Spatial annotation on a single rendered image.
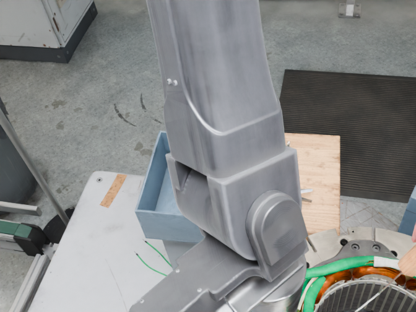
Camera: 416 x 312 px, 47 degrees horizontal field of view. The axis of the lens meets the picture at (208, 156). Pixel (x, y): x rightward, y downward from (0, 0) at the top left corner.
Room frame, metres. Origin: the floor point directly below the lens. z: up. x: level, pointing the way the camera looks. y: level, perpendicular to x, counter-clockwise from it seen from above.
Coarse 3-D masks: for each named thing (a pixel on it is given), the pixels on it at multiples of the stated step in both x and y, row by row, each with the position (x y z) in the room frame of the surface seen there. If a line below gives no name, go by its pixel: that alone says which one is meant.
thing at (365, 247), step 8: (360, 240) 0.30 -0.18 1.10; (368, 240) 0.29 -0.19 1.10; (344, 248) 0.29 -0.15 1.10; (360, 248) 0.28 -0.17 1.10; (368, 248) 0.28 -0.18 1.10; (384, 248) 0.28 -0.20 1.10; (336, 256) 0.28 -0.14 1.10; (344, 256) 0.28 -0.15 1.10; (352, 256) 0.28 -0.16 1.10; (384, 256) 0.27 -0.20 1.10; (392, 256) 0.27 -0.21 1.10; (320, 264) 0.27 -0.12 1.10
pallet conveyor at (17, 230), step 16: (0, 208) 0.70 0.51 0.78; (16, 208) 0.69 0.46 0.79; (32, 208) 0.68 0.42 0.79; (0, 224) 0.67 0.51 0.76; (16, 224) 0.66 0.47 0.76; (32, 224) 0.66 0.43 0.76; (0, 240) 0.64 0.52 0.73; (16, 240) 0.63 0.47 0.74; (32, 240) 0.62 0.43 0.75; (48, 240) 0.65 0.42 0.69; (48, 256) 0.62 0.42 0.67; (32, 272) 0.57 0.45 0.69; (32, 288) 0.53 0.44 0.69; (16, 304) 0.49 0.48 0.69
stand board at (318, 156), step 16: (304, 144) 0.50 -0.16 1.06; (320, 144) 0.50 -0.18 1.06; (336, 144) 0.49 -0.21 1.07; (304, 160) 0.47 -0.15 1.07; (320, 160) 0.46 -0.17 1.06; (336, 160) 0.46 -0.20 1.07; (304, 176) 0.44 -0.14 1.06; (320, 176) 0.43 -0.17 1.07; (336, 176) 0.43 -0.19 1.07; (320, 192) 0.40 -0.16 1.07; (336, 192) 0.40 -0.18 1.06; (304, 208) 0.38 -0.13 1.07; (320, 208) 0.38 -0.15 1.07; (336, 208) 0.37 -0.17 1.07; (320, 224) 0.35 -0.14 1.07; (336, 224) 0.35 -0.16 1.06
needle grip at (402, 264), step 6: (414, 246) 0.17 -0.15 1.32; (408, 252) 0.17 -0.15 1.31; (414, 252) 0.16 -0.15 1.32; (402, 258) 0.17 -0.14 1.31; (408, 258) 0.16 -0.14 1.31; (414, 258) 0.16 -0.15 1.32; (402, 264) 0.16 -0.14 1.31; (408, 264) 0.16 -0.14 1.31; (414, 264) 0.16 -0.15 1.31; (402, 270) 0.16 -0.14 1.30; (408, 270) 0.16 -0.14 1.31; (414, 270) 0.16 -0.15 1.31
